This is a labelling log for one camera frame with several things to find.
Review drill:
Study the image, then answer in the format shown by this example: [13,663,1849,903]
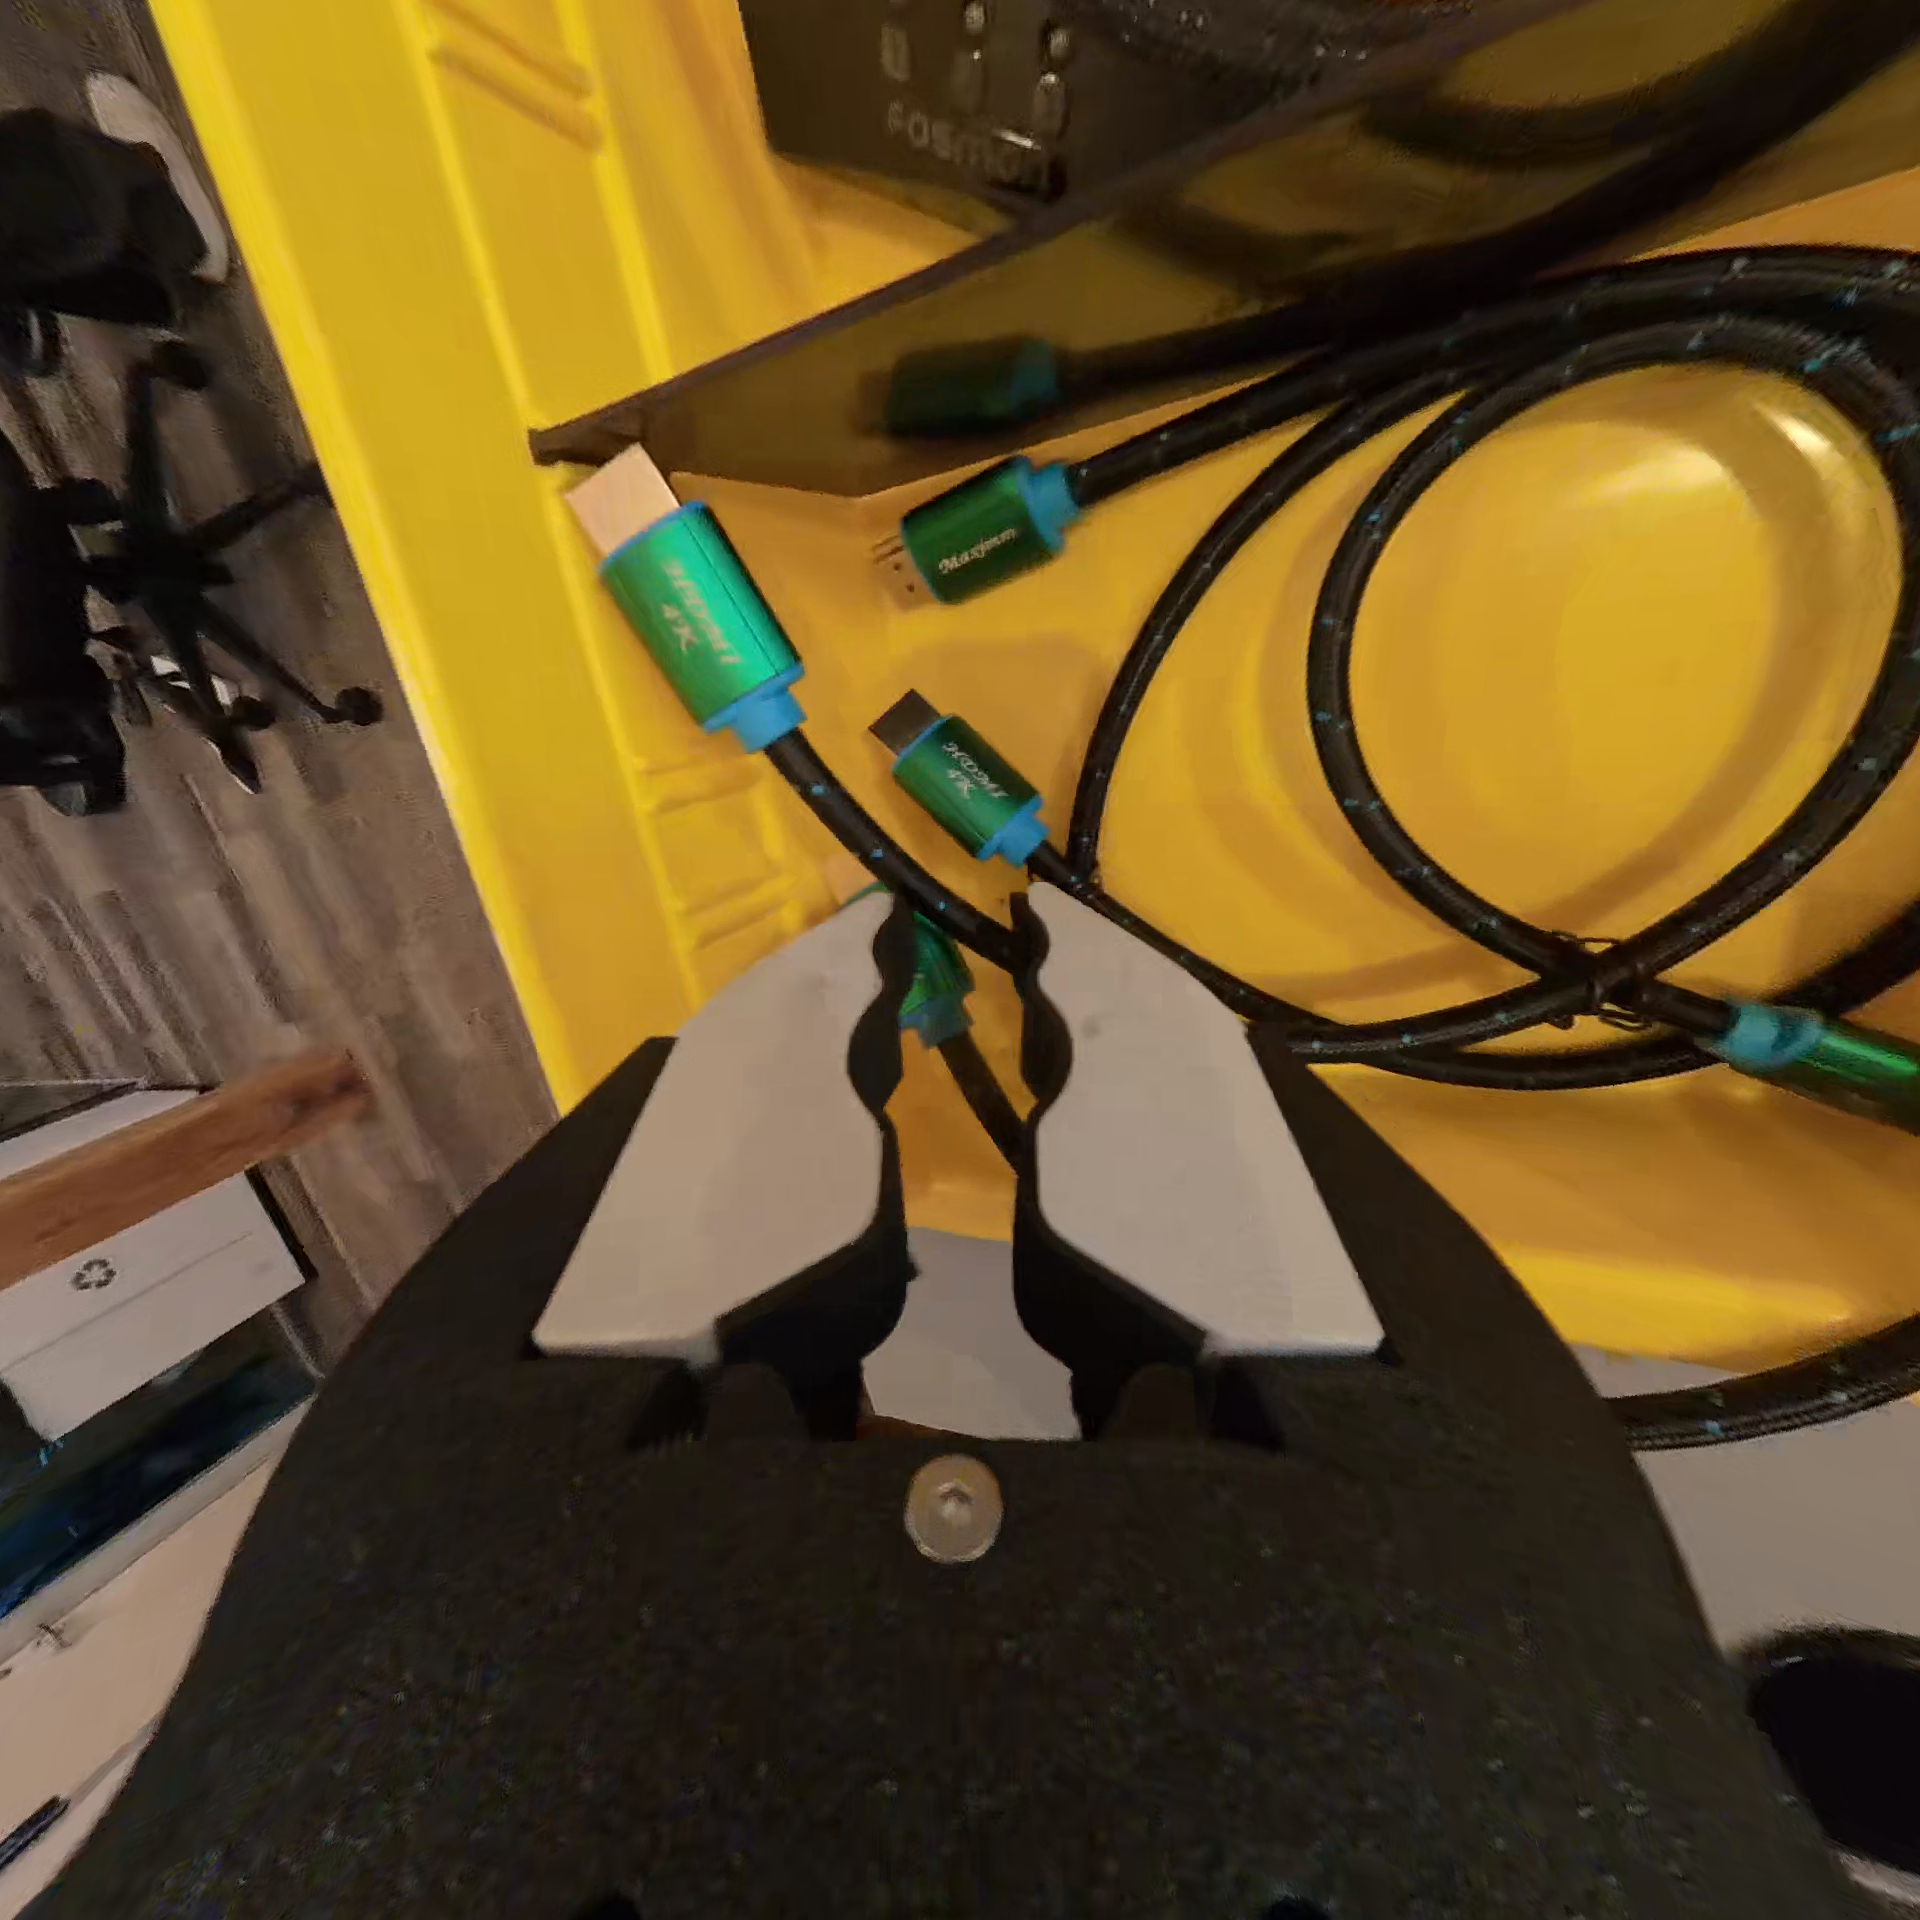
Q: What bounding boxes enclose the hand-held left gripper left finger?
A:
[533,896,922,1418]

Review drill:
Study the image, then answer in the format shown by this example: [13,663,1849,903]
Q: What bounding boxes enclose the black office chair base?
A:
[0,343,386,822]

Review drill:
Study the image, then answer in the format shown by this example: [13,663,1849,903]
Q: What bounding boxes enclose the wooden bar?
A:
[0,1046,376,1292]

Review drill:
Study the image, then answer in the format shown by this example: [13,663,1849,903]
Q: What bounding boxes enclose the yellow plastic tray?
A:
[152,0,1920,1373]

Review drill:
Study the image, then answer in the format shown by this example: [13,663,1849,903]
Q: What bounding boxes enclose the braided cable large green plug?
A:
[566,454,1038,969]

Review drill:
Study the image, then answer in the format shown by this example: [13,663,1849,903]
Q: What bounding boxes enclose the braided cable small green plug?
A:
[866,687,1104,903]

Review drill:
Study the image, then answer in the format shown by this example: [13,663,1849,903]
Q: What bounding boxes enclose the black cable black plug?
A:
[1050,0,1920,202]

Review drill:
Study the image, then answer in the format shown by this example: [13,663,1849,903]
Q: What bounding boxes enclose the black port hub box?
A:
[528,0,1920,501]

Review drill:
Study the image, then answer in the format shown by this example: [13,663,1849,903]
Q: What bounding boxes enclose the white box recycling symbol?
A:
[0,1087,318,1445]

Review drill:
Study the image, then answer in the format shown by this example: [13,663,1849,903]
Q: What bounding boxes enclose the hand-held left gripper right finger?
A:
[1009,885,1389,1432]

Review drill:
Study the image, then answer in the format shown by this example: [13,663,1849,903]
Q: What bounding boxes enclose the coiled braided cable green plugs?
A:
[870,247,1920,1133]

